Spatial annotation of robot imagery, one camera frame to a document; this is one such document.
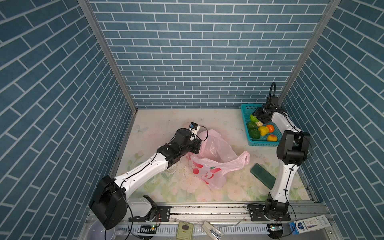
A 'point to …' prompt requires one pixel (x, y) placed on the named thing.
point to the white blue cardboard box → (309, 224)
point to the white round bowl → (96, 231)
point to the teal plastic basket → (247, 110)
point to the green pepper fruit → (254, 133)
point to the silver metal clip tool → (213, 231)
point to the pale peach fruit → (259, 123)
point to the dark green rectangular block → (263, 175)
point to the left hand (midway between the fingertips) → (201, 141)
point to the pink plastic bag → (216, 158)
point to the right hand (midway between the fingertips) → (255, 112)
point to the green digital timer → (184, 230)
